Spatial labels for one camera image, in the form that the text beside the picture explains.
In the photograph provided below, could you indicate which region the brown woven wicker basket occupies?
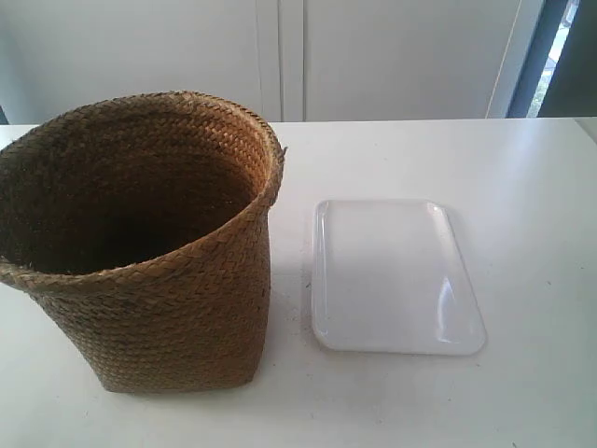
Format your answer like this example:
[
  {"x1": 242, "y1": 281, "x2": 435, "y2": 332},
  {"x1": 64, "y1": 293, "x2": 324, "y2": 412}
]
[{"x1": 1, "y1": 91, "x2": 285, "y2": 393}]

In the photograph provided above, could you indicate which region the white plastic tray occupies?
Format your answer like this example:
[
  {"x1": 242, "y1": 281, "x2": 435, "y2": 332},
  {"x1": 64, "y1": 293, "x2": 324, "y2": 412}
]
[{"x1": 312, "y1": 200, "x2": 487, "y2": 357}]

